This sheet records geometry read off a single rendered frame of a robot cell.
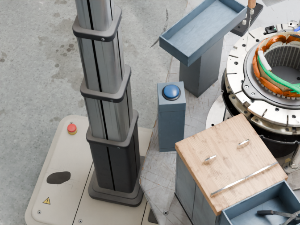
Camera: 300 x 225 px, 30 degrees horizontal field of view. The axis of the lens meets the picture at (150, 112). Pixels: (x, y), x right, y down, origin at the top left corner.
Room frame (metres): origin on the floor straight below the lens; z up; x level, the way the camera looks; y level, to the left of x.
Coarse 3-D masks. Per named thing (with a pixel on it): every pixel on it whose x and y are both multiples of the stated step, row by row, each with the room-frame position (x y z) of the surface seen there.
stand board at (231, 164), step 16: (208, 128) 0.71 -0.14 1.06; (224, 128) 0.71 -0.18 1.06; (240, 128) 0.70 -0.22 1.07; (176, 144) 0.67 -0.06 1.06; (192, 144) 0.66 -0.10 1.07; (208, 144) 0.66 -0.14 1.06; (224, 144) 0.66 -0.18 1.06; (256, 144) 0.66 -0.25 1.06; (192, 160) 0.62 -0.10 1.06; (224, 160) 0.62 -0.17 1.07; (240, 160) 0.62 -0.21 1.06; (256, 160) 0.62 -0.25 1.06; (272, 160) 0.61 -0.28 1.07; (192, 176) 0.59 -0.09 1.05; (208, 176) 0.58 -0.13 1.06; (224, 176) 0.58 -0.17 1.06; (240, 176) 0.57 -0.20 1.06; (256, 176) 0.57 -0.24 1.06; (272, 176) 0.57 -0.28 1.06; (208, 192) 0.54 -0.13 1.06; (224, 192) 0.54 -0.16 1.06; (240, 192) 0.53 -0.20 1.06; (256, 192) 0.53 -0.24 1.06; (224, 208) 0.50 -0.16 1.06
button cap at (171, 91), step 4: (164, 88) 0.85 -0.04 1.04; (168, 88) 0.85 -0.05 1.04; (172, 88) 0.84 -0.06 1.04; (176, 88) 0.84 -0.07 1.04; (164, 92) 0.83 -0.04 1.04; (168, 92) 0.83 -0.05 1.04; (172, 92) 0.83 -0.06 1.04; (176, 92) 0.83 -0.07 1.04; (168, 96) 0.82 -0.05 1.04; (172, 96) 0.82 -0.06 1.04; (176, 96) 0.82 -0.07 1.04
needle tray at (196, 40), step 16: (208, 0) 1.15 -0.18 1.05; (224, 0) 1.16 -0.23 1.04; (192, 16) 1.10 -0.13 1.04; (208, 16) 1.11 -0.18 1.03; (224, 16) 1.11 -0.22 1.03; (240, 16) 1.08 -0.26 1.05; (176, 32) 1.05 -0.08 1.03; (192, 32) 1.05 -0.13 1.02; (208, 32) 1.05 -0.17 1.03; (224, 32) 1.04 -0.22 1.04; (176, 48) 0.96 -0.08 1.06; (192, 48) 0.99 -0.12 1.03; (208, 48) 0.99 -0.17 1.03; (192, 64) 1.01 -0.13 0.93; (208, 64) 1.02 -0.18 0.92; (192, 80) 1.01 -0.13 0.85; (208, 80) 1.03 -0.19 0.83
